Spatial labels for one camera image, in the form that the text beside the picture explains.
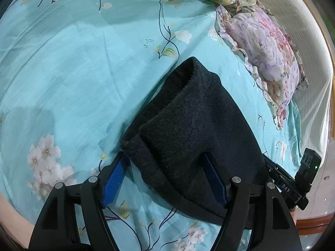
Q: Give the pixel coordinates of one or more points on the pink floral pillow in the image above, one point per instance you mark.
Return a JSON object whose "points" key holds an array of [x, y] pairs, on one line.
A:
{"points": [[268, 52]]}

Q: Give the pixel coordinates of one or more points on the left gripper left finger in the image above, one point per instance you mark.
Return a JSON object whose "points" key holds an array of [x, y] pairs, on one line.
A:
{"points": [[111, 177]]}

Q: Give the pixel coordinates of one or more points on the black pants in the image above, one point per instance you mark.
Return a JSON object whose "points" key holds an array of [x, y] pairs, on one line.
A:
{"points": [[192, 114]]}

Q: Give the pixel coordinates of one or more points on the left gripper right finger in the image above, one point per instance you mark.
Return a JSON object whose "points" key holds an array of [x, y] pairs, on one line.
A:
{"points": [[218, 179]]}

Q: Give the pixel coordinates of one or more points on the turquoise floral bed sheet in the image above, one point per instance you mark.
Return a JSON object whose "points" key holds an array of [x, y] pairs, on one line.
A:
{"points": [[74, 76]]}

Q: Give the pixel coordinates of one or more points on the right hand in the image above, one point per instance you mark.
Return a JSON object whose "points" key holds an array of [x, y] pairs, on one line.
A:
{"points": [[293, 213]]}

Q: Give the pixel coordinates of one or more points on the black camera box right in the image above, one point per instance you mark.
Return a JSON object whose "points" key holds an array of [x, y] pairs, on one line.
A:
{"points": [[309, 165]]}

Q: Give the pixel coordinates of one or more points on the striped white headboard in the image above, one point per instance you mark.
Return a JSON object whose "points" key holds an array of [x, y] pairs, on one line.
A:
{"points": [[308, 32]]}

